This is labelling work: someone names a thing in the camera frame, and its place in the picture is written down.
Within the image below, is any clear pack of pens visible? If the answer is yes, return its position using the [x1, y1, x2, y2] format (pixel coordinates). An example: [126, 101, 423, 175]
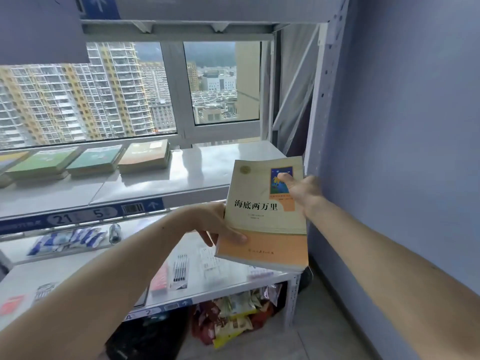
[168, 253, 190, 291]

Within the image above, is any person's right hand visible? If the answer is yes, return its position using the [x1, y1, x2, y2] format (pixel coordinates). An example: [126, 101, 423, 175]
[276, 172, 326, 218]

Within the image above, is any grey hanging fabric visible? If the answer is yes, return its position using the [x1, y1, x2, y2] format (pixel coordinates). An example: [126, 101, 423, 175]
[279, 24, 320, 154]

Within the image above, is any white metal shelf rack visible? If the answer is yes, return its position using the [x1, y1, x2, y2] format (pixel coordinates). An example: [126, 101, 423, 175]
[0, 0, 352, 331]

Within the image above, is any yellow wolf cover books stack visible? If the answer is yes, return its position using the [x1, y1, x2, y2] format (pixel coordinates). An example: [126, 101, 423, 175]
[0, 150, 33, 189]

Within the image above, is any beige high-rise building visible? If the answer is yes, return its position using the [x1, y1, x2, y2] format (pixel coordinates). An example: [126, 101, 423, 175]
[235, 41, 261, 121]

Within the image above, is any person's left hand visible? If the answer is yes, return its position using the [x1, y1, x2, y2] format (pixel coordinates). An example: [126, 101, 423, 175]
[187, 201, 249, 247]

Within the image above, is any white window frame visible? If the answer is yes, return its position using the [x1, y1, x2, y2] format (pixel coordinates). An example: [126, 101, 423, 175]
[0, 40, 273, 151]

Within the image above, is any person's right forearm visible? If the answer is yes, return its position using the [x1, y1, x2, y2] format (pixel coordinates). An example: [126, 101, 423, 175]
[305, 198, 480, 360]

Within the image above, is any teal cover books stack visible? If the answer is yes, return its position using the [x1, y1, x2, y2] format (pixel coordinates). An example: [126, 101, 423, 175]
[65, 144, 125, 177]

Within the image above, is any white printed paper card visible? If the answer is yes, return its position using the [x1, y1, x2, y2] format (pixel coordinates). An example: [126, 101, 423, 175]
[198, 245, 227, 283]

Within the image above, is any cream orange blue-picture books stack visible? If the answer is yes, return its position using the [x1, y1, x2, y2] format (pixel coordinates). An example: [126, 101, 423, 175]
[215, 156, 310, 273]

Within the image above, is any black plastic bag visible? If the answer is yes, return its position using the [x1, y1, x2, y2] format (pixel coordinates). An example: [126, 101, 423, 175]
[104, 306, 193, 360]

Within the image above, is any white paper sign on shelf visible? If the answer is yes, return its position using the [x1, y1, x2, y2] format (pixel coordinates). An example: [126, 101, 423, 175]
[0, 0, 91, 66]

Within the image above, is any green cover books stack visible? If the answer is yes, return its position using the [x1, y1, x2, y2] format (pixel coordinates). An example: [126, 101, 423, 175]
[5, 146, 82, 182]

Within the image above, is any row of blue white packets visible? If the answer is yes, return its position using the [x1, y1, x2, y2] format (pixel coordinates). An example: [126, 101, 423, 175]
[28, 226, 109, 257]

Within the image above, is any low tan office building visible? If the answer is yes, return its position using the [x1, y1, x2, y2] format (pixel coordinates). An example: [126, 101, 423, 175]
[194, 106, 238, 124]

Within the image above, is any white yellow apartment tower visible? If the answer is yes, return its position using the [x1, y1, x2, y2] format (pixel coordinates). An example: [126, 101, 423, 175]
[0, 41, 155, 147]

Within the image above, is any green mountain ridge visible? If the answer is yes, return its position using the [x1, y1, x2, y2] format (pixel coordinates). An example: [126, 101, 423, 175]
[134, 41, 237, 68]

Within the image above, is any pink eraser pack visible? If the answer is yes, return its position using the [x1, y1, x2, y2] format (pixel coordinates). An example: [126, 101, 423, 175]
[149, 262, 170, 295]

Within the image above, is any black pens bundle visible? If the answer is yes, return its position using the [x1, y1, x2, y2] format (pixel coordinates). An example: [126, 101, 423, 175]
[32, 282, 58, 304]

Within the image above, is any cream orange cover books stack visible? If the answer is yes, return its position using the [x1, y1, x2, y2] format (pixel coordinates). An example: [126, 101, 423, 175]
[118, 139, 172, 175]

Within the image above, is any dark grey notebook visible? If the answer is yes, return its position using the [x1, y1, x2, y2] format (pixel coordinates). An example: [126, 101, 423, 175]
[133, 288, 151, 308]

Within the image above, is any red stationery packet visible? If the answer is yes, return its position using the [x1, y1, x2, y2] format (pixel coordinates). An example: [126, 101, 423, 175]
[0, 294, 26, 316]

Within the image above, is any person's left forearm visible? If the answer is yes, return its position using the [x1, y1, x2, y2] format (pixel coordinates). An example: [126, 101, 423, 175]
[0, 207, 203, 360]

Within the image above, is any pile of red snack packets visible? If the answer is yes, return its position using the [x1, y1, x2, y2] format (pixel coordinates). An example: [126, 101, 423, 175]
[191, 282, 283, 350]

